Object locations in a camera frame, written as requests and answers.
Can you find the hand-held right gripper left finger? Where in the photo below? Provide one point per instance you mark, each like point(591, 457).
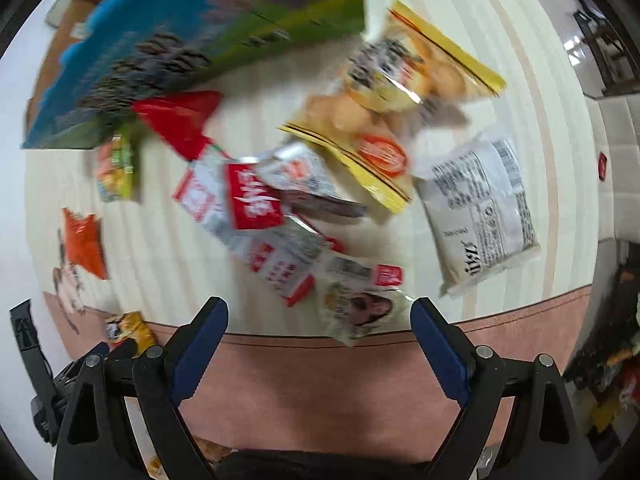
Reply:
point(197, 360)

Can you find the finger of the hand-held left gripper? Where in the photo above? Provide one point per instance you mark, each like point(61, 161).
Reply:
point(122, 351)

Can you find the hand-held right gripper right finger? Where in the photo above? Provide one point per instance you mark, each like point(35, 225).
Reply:
point(445, 355)

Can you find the yellow snack packet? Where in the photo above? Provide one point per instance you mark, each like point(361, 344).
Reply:
point(127, 330)

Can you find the white packet with dark picture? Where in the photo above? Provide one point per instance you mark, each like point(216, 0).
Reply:
point(350, 300)

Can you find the orange snack packet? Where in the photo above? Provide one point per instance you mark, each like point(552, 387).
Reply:
point(85, 245)

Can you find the long red and white packet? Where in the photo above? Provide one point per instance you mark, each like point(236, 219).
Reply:
point(280, 270)

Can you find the red packet with white label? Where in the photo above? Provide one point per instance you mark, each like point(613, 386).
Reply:
point(192, 195)

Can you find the red and white snack packet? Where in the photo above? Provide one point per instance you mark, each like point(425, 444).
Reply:
point(250, 200)

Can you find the colourful gumball candy bag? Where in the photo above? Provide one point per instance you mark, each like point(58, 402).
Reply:
point(115, 170)

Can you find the dark brown snack packet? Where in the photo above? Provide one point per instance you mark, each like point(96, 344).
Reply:
point(325, 207)

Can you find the large yellow chip bag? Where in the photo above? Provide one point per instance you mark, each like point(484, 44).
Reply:
point(385, 155)

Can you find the silver snack packet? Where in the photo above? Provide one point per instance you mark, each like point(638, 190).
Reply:
point(300, 170)

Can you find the plain red snack packet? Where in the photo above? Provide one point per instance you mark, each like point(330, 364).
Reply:
point(175, 120)

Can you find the printed cardboard box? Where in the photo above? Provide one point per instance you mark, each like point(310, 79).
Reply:
point(200, 35)

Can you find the orange printed packet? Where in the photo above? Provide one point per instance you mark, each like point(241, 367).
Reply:
point(210, 452)

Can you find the pile of assorted packets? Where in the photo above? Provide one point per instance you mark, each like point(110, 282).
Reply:
point(610, 360)

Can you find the red tag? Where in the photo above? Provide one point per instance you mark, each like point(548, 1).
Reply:
point(602, 167)

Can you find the white padded chair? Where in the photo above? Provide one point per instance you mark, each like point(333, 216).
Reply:
point(617, 160)

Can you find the dark wooden chair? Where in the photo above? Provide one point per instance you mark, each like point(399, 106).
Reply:
point(597, 45)

